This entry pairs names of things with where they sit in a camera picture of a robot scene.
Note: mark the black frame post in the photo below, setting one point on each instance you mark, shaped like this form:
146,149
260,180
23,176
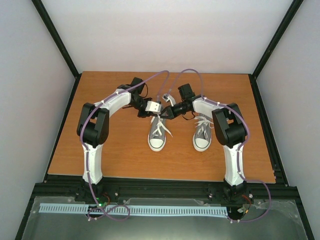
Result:
46,19
284,24

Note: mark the black left frame post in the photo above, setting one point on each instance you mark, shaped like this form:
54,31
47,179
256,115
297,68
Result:
46,19

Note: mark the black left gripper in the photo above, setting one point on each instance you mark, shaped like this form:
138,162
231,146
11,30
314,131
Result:
149,114

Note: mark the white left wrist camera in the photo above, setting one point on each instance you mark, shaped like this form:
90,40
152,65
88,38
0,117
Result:
154,107

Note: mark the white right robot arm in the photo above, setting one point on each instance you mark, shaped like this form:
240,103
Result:
229,126

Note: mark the grey sneaker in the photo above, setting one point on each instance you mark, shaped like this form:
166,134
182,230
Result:
200,145
155,144

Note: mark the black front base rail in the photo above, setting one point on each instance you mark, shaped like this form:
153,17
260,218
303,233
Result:
120,189

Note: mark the white shoelace of sneaker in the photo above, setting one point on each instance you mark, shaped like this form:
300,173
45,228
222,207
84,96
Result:
204,127
158,128

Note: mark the light blue cable duct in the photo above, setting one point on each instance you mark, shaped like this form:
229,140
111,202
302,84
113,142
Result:
135,210

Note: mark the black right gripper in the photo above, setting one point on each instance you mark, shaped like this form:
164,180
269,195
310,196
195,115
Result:
171,114

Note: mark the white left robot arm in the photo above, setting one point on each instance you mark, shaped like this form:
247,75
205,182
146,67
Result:
93,125

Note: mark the clear plastic front sheet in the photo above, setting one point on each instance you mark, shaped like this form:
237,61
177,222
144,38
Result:
279,220

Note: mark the black right frame post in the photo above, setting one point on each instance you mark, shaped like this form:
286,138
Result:
284,24

